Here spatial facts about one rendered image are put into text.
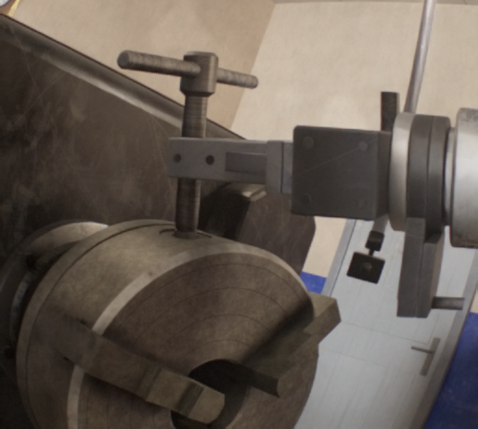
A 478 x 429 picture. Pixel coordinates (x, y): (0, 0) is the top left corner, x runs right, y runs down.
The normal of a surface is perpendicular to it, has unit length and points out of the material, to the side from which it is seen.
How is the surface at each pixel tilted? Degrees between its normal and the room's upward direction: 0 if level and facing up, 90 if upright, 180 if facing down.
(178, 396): 90
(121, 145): 90
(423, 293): 130
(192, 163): 108
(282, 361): 49
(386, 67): 90
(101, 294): 60
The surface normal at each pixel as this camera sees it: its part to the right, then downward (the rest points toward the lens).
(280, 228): 0.68, 0.13
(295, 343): -0.29, -0.86
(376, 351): -0.66, -0.32
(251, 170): -0.81, 0.01
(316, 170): -0.42, 0.05
